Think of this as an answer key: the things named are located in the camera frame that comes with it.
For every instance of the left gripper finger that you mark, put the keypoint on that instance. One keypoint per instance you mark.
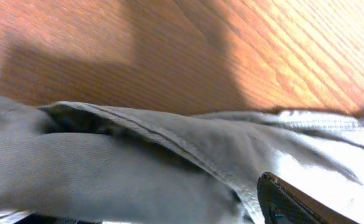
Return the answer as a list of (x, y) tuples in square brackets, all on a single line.
[(282, 203)]

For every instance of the grey cargo shorts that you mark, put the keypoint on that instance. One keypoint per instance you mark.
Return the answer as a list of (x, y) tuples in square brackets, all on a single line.
[(101, 163)]

